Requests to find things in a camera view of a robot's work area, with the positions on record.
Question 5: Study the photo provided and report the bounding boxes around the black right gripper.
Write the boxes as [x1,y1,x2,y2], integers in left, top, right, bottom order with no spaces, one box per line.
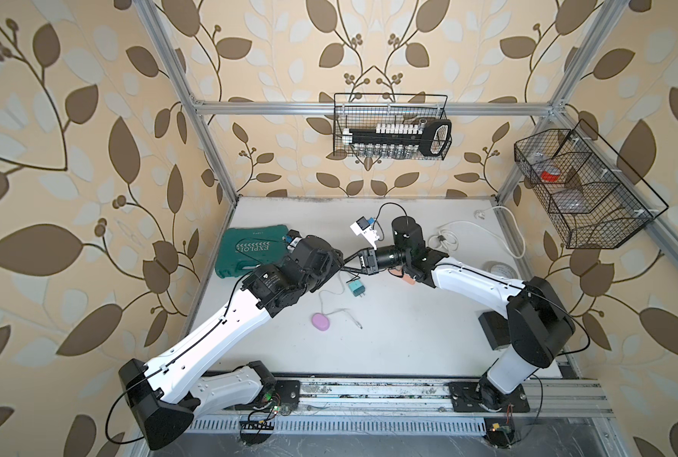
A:
[343,246,411,275]

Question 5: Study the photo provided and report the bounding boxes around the teal usb charger adapter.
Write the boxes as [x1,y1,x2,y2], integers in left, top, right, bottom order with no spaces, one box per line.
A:
[348,279,365,297]

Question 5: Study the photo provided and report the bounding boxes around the white usb cable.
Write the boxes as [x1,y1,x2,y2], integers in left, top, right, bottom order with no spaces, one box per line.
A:
[318,273,364,331]

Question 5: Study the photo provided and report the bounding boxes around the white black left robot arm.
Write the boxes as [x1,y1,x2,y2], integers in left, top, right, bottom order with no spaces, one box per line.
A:
[119,235,345,451]

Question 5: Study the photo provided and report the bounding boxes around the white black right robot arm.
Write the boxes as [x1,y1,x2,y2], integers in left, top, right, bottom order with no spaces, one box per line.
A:
[345,216,576,412]

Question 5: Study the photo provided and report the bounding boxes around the purple earbuds case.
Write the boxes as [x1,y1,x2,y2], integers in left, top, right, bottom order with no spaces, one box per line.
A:
[310,312,330,331]

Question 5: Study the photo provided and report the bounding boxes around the green plastic tool case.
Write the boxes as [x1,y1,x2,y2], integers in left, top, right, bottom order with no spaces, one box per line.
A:
[214,225,289,278]

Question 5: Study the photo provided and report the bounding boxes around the white tape roll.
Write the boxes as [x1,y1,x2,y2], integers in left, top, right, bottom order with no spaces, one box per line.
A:
[484,262,518,279]

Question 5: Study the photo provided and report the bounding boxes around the black white socket set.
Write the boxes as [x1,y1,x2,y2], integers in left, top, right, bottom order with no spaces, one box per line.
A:
[339,119,452,160]

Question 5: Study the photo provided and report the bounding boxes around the black block on table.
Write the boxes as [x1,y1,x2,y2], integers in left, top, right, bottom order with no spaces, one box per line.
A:
[478,312,510,350]

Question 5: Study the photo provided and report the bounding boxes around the red object in basket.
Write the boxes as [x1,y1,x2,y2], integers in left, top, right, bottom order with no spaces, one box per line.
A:
[540,165,562,183]

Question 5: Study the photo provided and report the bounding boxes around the white power strip cord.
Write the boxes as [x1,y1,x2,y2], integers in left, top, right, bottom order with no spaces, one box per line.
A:
[427,205,527,260]

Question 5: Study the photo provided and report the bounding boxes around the aluminium frame rail front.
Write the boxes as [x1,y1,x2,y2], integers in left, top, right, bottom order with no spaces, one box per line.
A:
[187,377,613,440]

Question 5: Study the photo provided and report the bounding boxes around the black wire basket back wall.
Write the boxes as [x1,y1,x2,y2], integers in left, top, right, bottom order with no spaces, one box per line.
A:
[332,93,452,162]

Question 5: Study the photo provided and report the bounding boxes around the black wire basket wall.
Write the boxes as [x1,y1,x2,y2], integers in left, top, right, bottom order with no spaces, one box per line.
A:
[332,93,452,162]
[514,119,670,249]

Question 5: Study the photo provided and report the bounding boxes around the black wire basket right wall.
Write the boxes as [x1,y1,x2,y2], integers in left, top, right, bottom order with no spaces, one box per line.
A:
[514,119,670,249]

